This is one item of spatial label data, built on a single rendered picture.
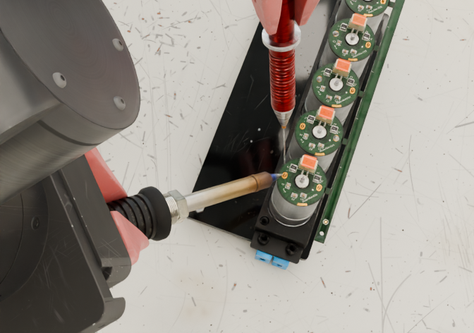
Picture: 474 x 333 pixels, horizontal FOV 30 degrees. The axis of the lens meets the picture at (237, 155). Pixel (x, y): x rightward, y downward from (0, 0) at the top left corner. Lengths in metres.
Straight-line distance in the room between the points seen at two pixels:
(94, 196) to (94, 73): 0.11
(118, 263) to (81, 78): 0.12
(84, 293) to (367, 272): 0.24
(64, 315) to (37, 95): 0.13
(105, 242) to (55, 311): 0.03
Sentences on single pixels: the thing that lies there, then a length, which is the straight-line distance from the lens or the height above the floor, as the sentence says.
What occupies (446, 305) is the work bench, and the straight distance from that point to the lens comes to 0.51.
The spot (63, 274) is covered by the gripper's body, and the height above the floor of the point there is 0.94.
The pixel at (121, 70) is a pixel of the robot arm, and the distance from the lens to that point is 0.22.
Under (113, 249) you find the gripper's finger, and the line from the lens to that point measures 0.30.
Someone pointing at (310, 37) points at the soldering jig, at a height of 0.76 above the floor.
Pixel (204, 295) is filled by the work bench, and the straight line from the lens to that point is 0.49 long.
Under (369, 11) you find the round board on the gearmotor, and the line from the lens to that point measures 0.48.
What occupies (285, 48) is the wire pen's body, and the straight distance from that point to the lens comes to 0.36.
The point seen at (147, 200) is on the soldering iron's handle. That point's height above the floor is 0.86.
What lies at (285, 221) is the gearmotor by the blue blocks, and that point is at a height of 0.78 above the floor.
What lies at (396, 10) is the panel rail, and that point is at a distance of 0.49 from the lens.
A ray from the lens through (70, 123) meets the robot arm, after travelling 0.19.
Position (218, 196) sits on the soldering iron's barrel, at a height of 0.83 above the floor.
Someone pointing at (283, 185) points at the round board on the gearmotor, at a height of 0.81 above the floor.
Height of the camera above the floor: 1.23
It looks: 71 degrees down
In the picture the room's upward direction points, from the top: 10 degrees clockwise
